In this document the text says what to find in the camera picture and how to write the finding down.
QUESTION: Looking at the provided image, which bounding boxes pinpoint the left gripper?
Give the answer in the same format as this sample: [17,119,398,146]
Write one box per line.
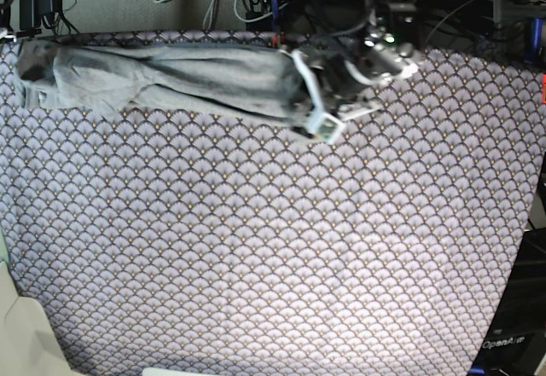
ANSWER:
[279,48,381,143]

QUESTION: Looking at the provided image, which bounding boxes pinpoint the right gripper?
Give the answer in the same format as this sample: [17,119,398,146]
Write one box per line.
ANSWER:
[0,28,17,43]

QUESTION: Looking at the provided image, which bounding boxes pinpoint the light grey T-shirt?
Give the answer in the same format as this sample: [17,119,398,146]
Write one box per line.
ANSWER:
[15,40,318,142]

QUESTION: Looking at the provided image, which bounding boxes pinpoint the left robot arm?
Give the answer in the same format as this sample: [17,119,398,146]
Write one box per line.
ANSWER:
[280,0,421,144]

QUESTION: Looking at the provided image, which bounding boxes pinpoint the blue orange table clamp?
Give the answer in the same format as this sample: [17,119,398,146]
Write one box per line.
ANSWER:
[270,0,282,49]

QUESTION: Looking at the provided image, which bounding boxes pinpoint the blue clamp right side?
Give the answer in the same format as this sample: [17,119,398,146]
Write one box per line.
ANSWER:
[524,18,543,63]

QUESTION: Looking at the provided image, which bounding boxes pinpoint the orange clamp right edge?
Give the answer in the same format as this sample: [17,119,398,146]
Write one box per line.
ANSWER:
[541,74,546,104]

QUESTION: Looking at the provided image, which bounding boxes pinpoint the purple fan-pattern tablecloth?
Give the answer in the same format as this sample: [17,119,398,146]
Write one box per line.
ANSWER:
[1,45,545,375]

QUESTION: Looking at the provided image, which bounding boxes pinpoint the white panel bottom left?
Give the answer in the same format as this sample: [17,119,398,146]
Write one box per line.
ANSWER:
[1,262,73,375]

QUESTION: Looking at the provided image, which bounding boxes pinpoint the black OpenArm box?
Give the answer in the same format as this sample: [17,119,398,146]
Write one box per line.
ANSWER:
[468,228,545,375]

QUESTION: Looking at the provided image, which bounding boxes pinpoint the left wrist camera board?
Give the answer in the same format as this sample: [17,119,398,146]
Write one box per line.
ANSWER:
[310,113,346,144]

